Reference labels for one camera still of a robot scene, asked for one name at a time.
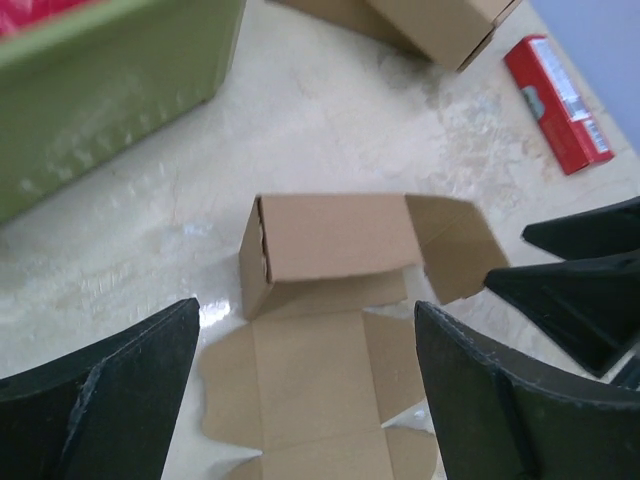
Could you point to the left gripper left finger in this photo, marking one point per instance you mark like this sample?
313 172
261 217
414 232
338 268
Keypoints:
105 411

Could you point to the red flat box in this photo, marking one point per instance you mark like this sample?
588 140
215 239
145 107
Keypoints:
558 107

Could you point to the red dragon fruit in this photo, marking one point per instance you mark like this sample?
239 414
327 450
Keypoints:
19 18

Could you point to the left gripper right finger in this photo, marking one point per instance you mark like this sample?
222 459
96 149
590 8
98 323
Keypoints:
501 414

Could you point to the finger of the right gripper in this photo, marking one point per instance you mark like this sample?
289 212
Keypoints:
587 307
600 232

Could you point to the olive green plastic basket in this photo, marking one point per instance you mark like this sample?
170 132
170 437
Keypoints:
84 85

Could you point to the brown cardboard box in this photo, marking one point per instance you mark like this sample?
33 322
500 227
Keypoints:
313 379

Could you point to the top folded cardboard box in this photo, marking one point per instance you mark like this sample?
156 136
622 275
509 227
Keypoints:
451 33

